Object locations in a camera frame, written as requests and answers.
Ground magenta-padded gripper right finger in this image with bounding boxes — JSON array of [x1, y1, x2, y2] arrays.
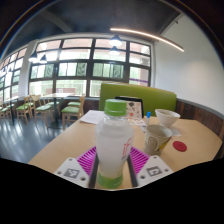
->
[[125, 146, 174, 188]]

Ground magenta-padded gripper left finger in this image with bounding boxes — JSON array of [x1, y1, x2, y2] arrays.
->
[[53, 146, 100, 189]]

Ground clear green-capped drink bottle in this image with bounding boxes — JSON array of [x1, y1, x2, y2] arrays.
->
[[95, 98, 135, 190]]

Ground white patterned mug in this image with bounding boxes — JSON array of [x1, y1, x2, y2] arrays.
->
[[143, 124, 173, 157]]

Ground flat round red coaster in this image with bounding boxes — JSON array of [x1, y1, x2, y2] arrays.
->
[[172, 140, 188, 153]]

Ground colourful sticker sheet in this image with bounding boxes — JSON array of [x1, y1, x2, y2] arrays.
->
[[128, 118, 148, 128]]

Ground white ceramic bowl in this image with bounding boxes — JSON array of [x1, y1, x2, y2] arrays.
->
[[154, 108, 181, 128]]

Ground white paper sheets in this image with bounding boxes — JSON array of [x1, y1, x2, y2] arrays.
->
[[79, 109, 105, 125]]

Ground group of wooden chairs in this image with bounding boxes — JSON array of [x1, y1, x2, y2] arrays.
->
[[0, 94, 87, 131]]

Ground green upholstered bench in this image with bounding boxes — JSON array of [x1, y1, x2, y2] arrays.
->
[[98, 82, 178, 118]]

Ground wooden dining table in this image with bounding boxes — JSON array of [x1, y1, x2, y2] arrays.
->
[[41, 92, 76, 130]]

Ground large grid window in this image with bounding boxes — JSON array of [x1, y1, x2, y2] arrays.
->
[[0, 37, 153, 101]]

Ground group of pendant lamps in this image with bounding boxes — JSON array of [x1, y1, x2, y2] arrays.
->
[[28, 34, 124, 64]]

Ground long linear ceiling light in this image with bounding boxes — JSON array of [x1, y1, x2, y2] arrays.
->
[[109, 27, 185, 53]]

